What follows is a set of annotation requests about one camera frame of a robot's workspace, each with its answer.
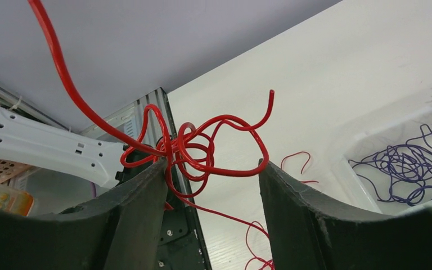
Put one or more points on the white cable duct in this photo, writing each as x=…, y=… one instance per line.
x=129, y=119

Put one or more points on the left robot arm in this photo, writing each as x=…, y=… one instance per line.
x=27, y=141

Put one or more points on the yellow printed packet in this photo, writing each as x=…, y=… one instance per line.
x=15, y=201

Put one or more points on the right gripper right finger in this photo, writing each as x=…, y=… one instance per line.
x=310, y=230

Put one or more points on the white plastic bin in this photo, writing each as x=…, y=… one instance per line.
x=382, y=161

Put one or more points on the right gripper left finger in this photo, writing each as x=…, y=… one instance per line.
x=119, y=229

